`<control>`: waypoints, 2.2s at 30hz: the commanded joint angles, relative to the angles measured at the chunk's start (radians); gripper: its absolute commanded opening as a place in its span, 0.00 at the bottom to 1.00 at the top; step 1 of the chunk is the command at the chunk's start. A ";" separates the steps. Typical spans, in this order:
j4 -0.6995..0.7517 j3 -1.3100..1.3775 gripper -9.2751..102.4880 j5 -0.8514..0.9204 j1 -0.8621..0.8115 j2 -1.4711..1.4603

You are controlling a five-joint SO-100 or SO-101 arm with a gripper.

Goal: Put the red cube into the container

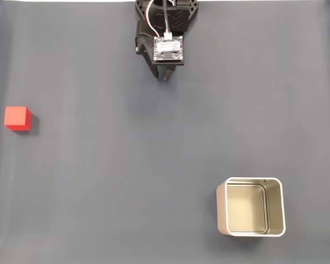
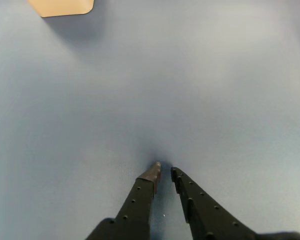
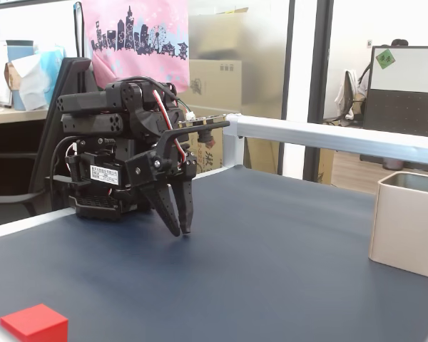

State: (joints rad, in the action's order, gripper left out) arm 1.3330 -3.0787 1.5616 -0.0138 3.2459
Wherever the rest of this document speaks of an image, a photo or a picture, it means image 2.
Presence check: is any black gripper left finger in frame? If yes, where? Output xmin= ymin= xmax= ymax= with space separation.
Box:
xmin=85 ymin=161 xmax=162 ymax=240

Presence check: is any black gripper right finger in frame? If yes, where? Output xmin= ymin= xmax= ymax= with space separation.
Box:
xmin=170 ymin=166 xmax=264 ymax=240

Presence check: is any beige metal container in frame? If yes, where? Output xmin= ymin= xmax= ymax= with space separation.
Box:
xmin=27 ymin=0 xmax=95 ymax=18

